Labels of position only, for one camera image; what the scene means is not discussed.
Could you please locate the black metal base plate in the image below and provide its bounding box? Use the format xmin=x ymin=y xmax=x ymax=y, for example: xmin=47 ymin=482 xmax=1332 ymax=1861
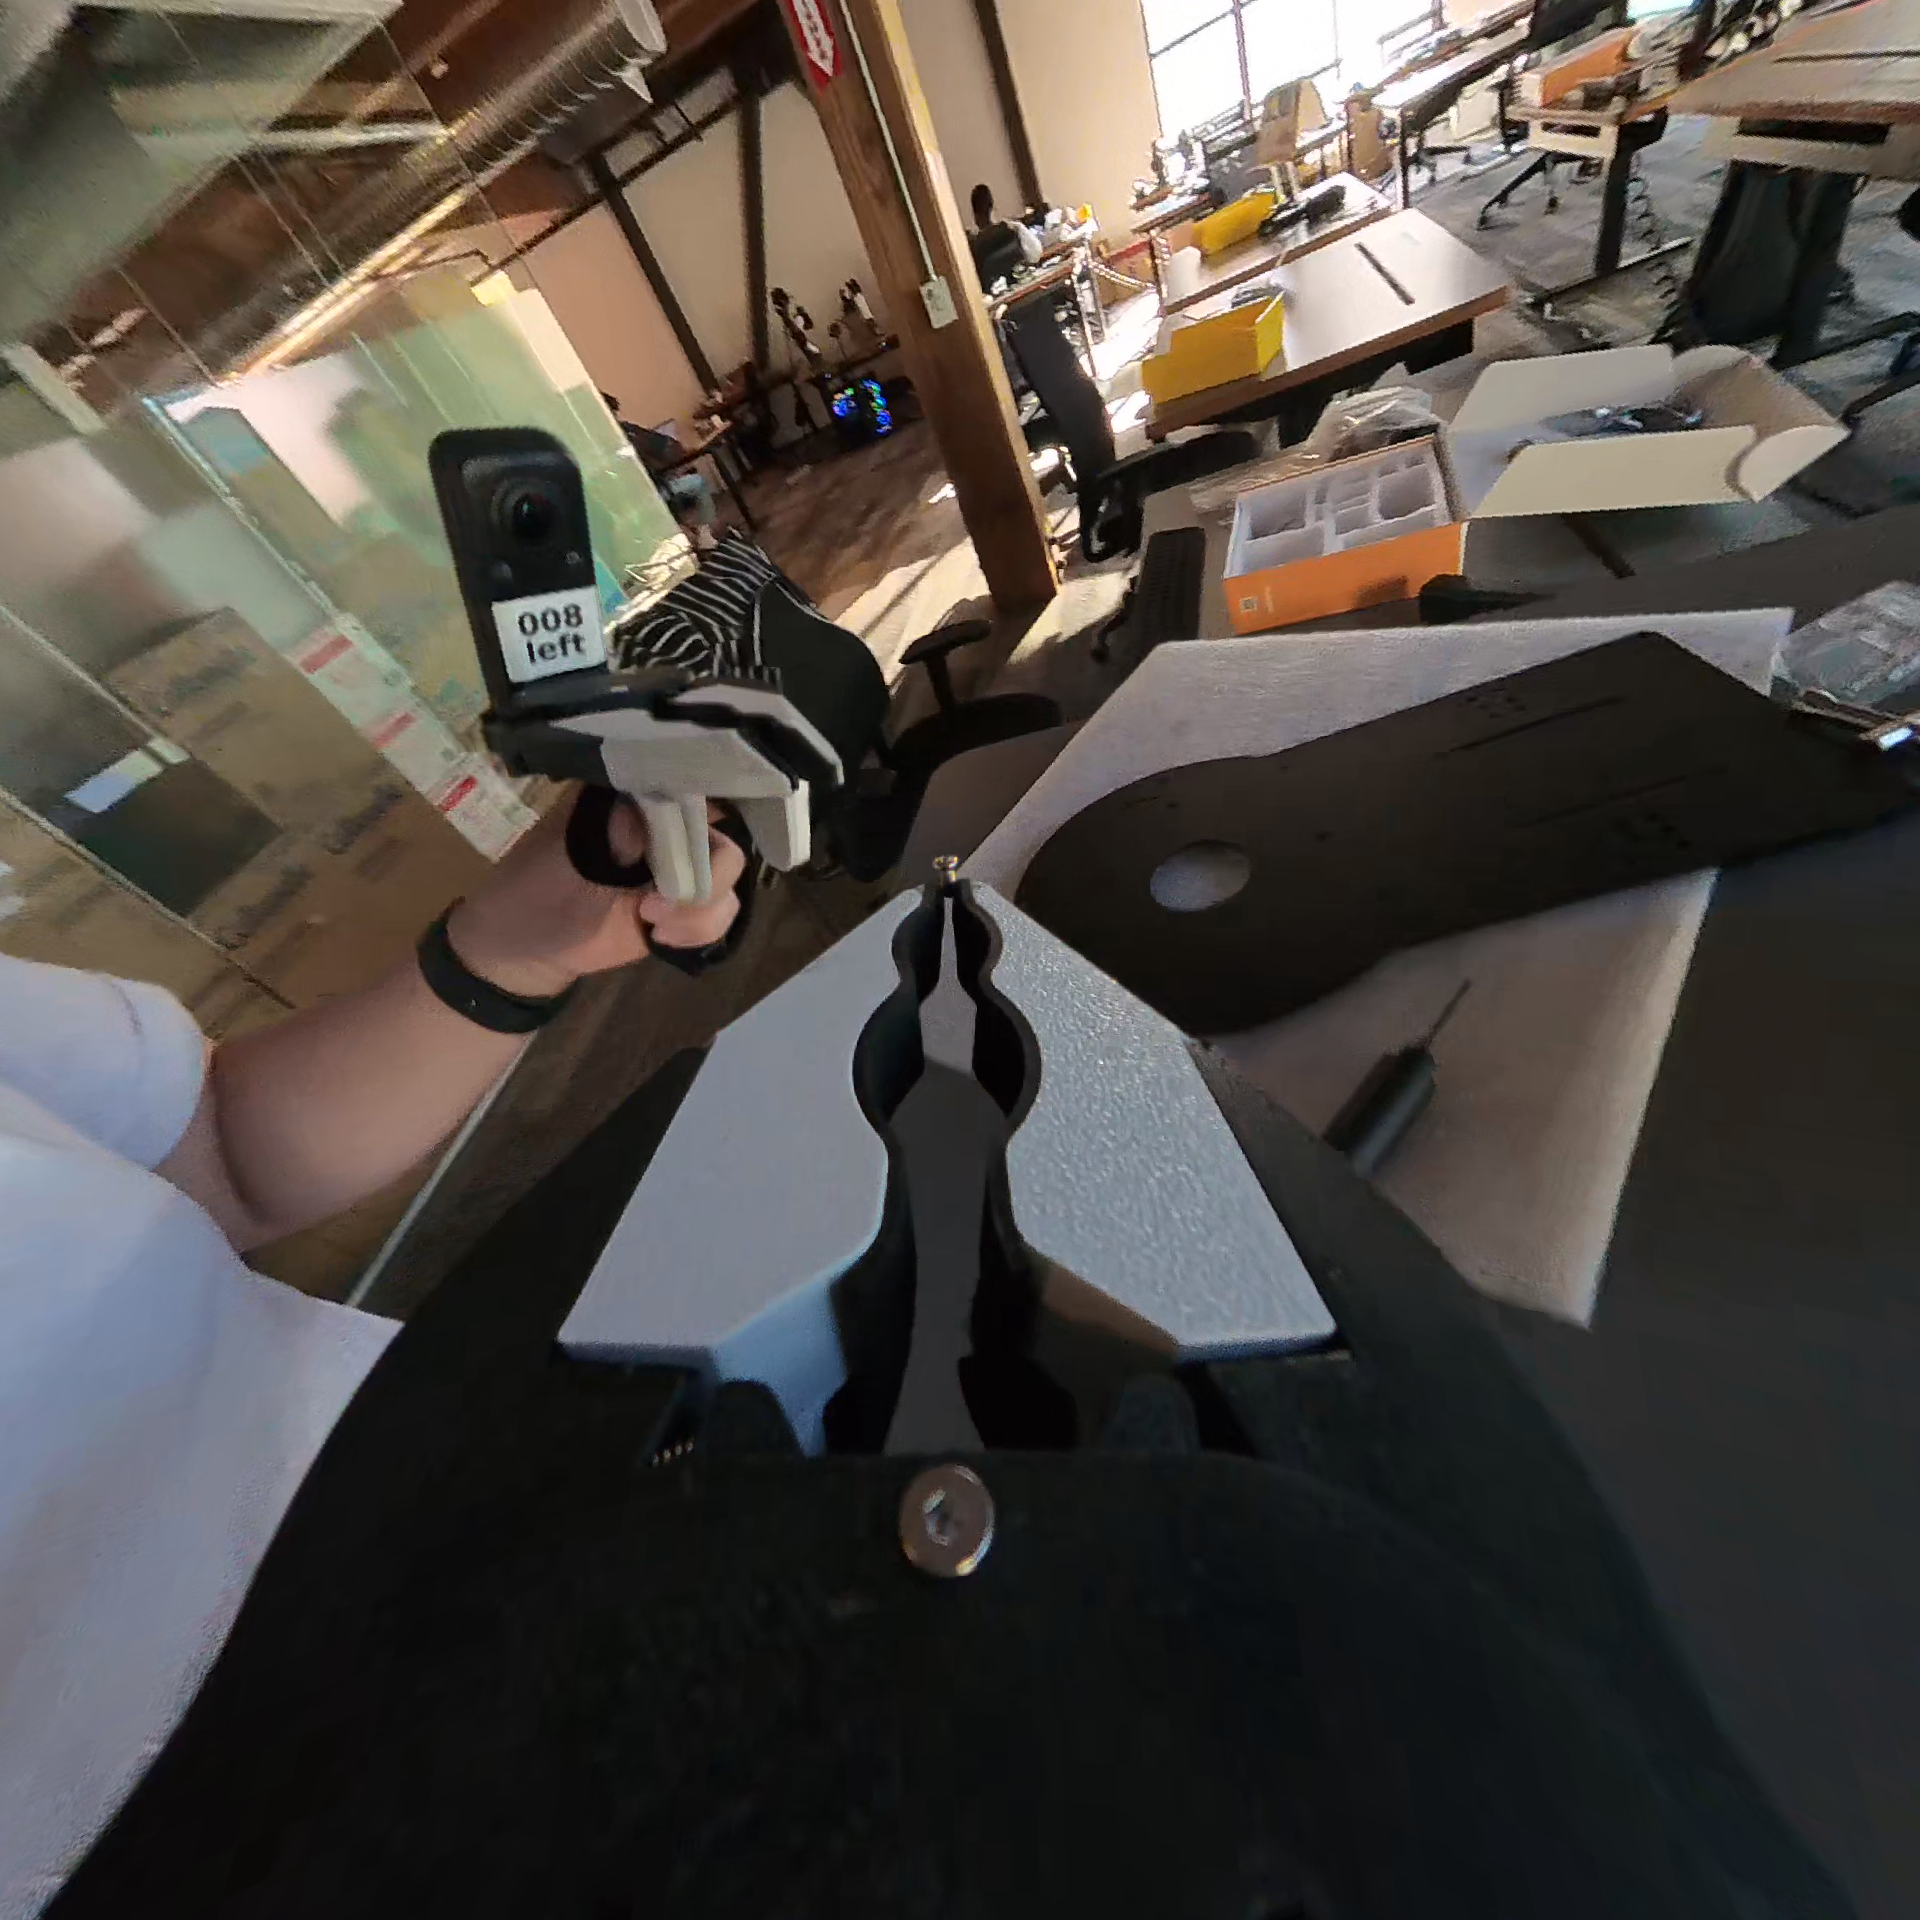
xmin=1016 ymin=634 xmax=1920 ymax=1037

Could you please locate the zebra striped cushion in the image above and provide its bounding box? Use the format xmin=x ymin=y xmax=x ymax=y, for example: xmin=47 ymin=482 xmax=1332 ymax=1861
xmin=612 ymin=537 xmax=784 ymax=679

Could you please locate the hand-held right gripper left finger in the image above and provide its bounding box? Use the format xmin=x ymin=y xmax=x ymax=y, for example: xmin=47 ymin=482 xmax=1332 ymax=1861
xmin=560 ymin=884 xmax=946 ymax=1454

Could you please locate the white open box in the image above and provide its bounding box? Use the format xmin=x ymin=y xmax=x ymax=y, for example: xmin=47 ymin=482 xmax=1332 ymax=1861
xmin=1446 ymin=345 xmax=1856 ymax=520

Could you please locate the black office chair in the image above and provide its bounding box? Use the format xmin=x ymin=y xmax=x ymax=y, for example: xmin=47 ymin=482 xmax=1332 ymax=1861
xmin=1004 ymin=291 xmax=1262 ymax=569
xmin=753 ymin=577 xmax=1070 ymax=893

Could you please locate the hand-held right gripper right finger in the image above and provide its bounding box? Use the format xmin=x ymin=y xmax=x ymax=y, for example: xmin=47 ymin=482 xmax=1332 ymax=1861
xmin=962 ymin=881 xmax=1337 ymax=1454

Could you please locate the orange box with foam insert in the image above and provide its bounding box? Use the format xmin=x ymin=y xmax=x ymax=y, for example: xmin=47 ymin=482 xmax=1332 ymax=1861
xmin=1221 ymin=433 xmax=1473 ymax=640

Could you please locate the black keyboard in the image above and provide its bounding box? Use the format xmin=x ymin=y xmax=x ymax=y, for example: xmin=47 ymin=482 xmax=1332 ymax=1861
xmin=1127 ymin=525 xmax=1211 ymax=667

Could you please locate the grey desk with wood edge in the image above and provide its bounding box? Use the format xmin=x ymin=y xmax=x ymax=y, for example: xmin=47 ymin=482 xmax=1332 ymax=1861
xmin=1146 ymin=205 xmax=1516 ymax=440
xmin=1665 ymin=0 xmax=1920 ymax=187

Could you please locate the black wristband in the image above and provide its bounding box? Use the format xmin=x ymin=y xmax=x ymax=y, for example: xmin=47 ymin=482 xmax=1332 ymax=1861
xmin=415 ymin=904 xmax=577 ymax=1037

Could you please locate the group of clear screw bags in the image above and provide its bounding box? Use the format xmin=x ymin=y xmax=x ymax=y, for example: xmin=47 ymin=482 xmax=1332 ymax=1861
xmin=1770 ymin=584 xmax=1920 ymax=721

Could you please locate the person's white shirt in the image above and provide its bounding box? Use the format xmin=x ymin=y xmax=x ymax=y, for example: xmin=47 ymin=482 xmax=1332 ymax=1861
xmin=0 ymin=953 xmax=410 ymax=1920

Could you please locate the white foam sheet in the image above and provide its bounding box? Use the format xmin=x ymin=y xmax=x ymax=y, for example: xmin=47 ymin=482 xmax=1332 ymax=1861
xmin=962 ymin=609 xmax=1794 ymax=1329

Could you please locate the black screwdriver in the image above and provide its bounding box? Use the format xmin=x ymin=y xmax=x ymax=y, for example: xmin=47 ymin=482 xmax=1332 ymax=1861
xmin=1324 ymin=982 xmax=1475 ymax=1179

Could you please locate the person's left forearm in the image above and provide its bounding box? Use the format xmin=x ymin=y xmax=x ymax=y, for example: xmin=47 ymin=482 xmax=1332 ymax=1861
xmin=150 ymin=961 xmax=521 ymax=1262

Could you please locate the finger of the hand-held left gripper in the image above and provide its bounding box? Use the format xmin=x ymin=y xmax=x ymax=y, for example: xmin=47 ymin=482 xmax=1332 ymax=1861
xmin=606 ymin=752 xmax=823 ymax=879
xmin=556 ymin=679 xmax=845 ymax=786

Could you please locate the wooden support post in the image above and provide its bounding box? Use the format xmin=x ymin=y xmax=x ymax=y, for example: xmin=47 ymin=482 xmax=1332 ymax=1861
xmin=793 ymin=0 xmax=1064 ymax=615

